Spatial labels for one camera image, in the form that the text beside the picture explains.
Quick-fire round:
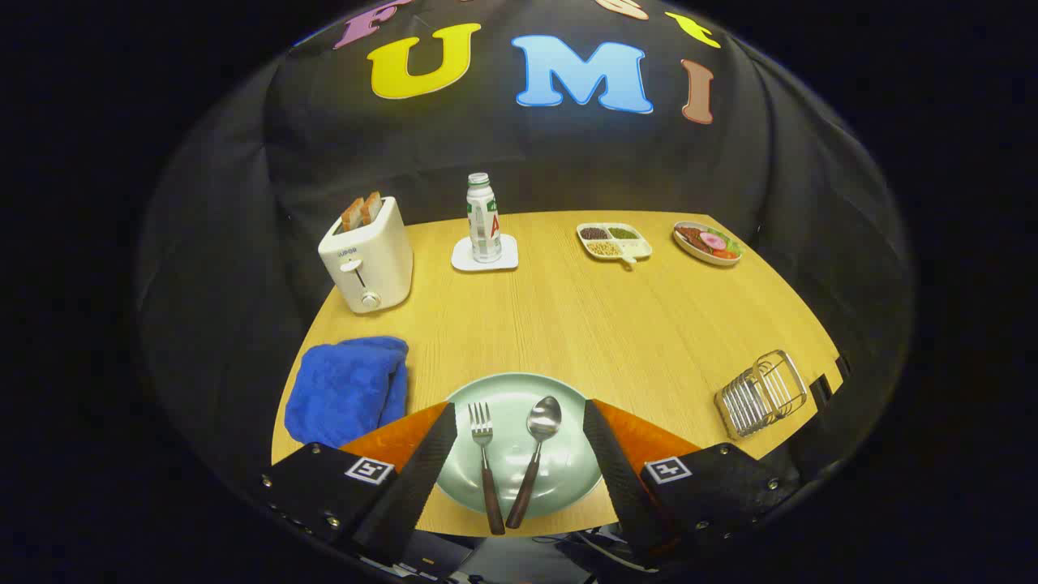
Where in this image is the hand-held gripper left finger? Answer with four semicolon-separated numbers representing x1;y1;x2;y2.
258;401;459;569

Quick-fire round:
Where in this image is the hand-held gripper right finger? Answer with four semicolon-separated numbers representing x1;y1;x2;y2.
582;399;804;573

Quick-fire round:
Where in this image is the fork with dark handle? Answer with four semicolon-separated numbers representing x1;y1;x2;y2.
468;401;507;536

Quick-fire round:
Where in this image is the spoon with dark handle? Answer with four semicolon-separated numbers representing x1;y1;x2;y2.
505;396;564;530

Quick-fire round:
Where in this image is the light green plate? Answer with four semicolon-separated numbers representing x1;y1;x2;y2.
434;372;605;521

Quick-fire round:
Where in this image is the blue towel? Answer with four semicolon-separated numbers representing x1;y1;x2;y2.
284;336;410;449

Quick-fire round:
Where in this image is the white square coaster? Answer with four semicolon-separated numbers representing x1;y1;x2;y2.
451;234;520;273

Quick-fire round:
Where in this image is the white toaster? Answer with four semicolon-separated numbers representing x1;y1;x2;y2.
318;196;414;315

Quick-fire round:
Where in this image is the white divided dish with grains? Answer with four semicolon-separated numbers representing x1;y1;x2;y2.
577;222;654;271

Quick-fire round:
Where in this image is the oval white food plate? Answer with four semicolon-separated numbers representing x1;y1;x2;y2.
672;221;744;267

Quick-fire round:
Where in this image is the small white drink bottle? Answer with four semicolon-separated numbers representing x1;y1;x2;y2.
466;172;503;264

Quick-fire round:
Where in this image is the black backdrop cloth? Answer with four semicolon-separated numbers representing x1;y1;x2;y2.
134;0;917;487

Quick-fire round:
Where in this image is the metal wire basket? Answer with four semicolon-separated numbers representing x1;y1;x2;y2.
714;350;809;441

